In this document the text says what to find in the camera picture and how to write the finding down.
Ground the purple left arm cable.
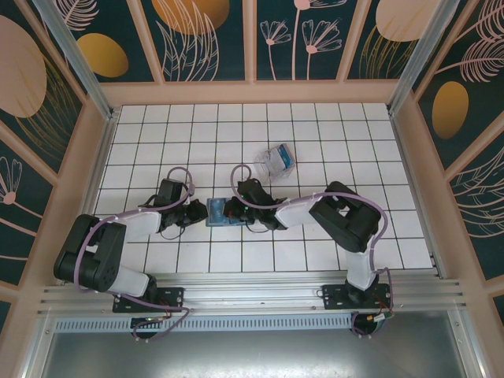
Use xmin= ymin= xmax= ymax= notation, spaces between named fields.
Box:
xmin=72 ymin=167 xmax=192 ymax=343

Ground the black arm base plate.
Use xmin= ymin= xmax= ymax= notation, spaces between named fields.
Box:
xmin=113 ymin=286 xmax=186 ymax=314
xmin=322 ymin=283 xmax=395 ymax=312

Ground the aluminium mounting rail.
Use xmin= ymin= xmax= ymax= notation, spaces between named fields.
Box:
xmin=37 ymin=271 xmax=469 ymax=317

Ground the clear plastic packaging box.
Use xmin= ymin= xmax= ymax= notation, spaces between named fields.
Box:
xmin=252 ymin=144 xmax=297 ymax=187

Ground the teal leather card holder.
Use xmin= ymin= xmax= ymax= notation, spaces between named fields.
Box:
xmin=204 ymin=197 xmax=246 ymax=228

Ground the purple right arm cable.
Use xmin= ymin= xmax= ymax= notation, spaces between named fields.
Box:
xmin=230 ymin=165 xmax=396 ymax=340

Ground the grey metal sheet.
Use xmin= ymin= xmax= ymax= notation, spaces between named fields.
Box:
xmin=37 ymin=330 xmax=480 ymax=378

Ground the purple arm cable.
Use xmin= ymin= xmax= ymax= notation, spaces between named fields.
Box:
xmin=72 ymin=167 xmax=192 ymax=343
xmin=230 ymin=165 xmax=396 ymax=340

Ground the green circuit board with wires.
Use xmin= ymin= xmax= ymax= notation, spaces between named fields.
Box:
xmin=354 ymin=310 xmax=395 ymax=338

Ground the aluminium corner post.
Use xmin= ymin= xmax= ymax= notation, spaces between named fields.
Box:
xmin=387 ymin=0 xmax=461 ymax=116
xmin=31 ymin=0 xmax=120 ymax=121

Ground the white printed credit card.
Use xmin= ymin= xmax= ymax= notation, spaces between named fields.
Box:
xmin=265 ymin=148 xmax=285 ymax=176

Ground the slotted grey cable duct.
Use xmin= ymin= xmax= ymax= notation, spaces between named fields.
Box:
xmin=53 ymin=316 xmax=354 ymax=334

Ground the thin black left wrist cable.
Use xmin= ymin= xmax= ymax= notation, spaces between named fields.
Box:
xmin=158 ymin=224 xmax=187 ymax=242

